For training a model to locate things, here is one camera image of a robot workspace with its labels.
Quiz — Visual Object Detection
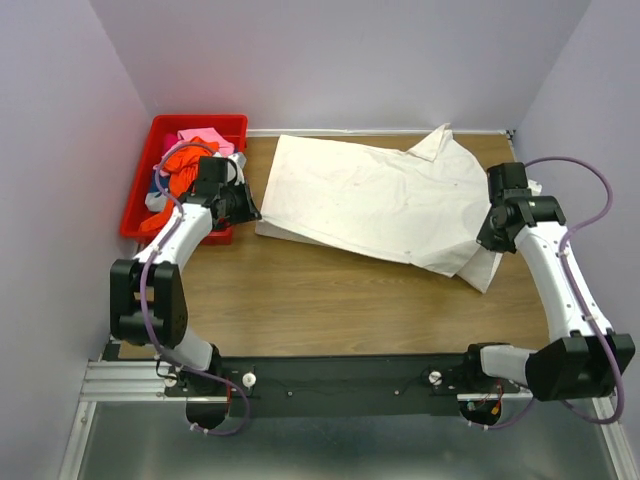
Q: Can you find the white t shirt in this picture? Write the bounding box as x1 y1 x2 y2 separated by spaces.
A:
255 125 502 292

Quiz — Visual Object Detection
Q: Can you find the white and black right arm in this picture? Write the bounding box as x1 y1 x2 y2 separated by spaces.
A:
459 162 635 401

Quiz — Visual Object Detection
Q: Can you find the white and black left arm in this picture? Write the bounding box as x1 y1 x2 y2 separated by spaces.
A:
109 154 261 395

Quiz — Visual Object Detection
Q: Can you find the pink t shirt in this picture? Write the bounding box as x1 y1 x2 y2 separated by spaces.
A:
161 127 236 162

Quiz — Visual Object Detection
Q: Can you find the orange t shirt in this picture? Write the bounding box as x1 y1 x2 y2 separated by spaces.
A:
139 142 216 233

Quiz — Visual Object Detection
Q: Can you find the blue and white garment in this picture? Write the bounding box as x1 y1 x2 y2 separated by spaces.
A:
145 173 170 213

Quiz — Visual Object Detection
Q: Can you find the red plastic bin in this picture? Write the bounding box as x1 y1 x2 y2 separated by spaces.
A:
120 114 248 244

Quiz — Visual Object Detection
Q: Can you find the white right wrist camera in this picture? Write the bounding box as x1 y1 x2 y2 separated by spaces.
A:
528 179 542 196

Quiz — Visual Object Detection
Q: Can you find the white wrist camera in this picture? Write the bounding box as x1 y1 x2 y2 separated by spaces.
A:
226 152 247 185
528 179 542 196

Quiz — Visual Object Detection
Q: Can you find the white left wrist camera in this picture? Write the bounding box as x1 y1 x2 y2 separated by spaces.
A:
226 152 247 185

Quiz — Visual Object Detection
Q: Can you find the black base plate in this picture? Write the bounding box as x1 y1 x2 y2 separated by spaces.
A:
164 353 521 431

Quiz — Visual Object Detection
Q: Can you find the aluminium frame rail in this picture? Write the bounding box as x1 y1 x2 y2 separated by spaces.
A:
58 358 165 479

